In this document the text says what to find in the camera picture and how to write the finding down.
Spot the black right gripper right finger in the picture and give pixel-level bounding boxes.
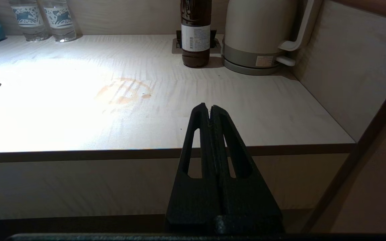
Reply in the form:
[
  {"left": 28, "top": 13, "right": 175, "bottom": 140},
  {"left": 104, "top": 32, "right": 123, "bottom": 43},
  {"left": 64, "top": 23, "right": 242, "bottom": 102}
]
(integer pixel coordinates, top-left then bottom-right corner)
[{"left": 210, "top": 105, "right": 284, "bottom": 233}]

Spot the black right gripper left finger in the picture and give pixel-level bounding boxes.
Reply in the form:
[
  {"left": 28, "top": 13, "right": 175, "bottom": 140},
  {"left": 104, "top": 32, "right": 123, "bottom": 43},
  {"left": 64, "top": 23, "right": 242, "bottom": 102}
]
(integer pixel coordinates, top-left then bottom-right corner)
[{"left": 166, "top": 103, "right": 221, "bottom": 233}]

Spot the grey kettle base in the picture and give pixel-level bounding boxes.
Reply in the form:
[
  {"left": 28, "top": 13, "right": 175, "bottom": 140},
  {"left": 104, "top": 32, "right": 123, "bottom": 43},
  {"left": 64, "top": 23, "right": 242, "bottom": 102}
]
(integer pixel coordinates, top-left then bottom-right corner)
[{"left": 221, "top": 55, "right": 296, "bottom": 76}]

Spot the dark liquid bottle white label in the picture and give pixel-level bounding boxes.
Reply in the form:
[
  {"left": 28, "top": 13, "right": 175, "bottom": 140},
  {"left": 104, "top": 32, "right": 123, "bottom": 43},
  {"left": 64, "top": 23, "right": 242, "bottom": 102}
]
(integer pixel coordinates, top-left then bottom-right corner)
[{"left": 181, "top": 0, "right": 212, "bottom": 68}]

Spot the beige electric kettle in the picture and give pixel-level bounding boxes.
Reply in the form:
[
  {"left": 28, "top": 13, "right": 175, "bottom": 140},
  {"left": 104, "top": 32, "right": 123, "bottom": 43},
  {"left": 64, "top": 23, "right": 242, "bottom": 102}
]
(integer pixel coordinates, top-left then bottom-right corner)
[{"left": 222, "top": 0, "right": 315, "bottom": 67}]

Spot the clear water bottle blue label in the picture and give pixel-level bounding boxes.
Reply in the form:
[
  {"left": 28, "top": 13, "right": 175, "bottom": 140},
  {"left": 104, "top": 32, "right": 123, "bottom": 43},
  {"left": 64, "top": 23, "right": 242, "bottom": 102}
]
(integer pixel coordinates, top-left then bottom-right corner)
[
  {"left": 9, "top": 0, "right": 49, "bottom": 42},
  {"left": 40, "top": 0, "right": 77, "bottom": 42}
]

